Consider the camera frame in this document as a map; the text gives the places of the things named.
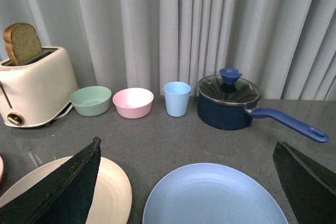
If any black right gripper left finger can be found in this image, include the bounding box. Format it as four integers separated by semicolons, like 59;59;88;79
1;137;101;223

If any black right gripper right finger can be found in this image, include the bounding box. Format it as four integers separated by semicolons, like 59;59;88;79
272;142;335;223

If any cream plate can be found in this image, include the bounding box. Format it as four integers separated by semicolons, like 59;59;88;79
1;157;132;224

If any pink plate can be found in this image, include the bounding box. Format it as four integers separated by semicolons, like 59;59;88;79
0;156;4;182

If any light blue plate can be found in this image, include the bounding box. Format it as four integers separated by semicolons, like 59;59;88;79
142;163;288;223

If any green bowl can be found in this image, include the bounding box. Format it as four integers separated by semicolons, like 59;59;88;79
70;86;112;117

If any cream toaster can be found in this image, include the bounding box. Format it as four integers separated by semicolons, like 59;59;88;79
1;47;79;128

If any pink bowl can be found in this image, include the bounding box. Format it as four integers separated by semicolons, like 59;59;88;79
112;88;154;119

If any dark blue saucepan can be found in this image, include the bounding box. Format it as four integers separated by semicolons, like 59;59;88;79
197;93;329;143

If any glass pot lid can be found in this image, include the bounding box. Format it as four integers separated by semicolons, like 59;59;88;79
197;68;261;105

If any light blue cup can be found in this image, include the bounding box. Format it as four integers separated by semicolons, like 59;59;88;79
164;81;191;117

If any brown bread slice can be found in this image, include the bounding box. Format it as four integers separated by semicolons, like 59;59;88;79
3;23;43;66

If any white toaster cable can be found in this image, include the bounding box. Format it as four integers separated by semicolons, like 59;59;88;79
55;103;74;120

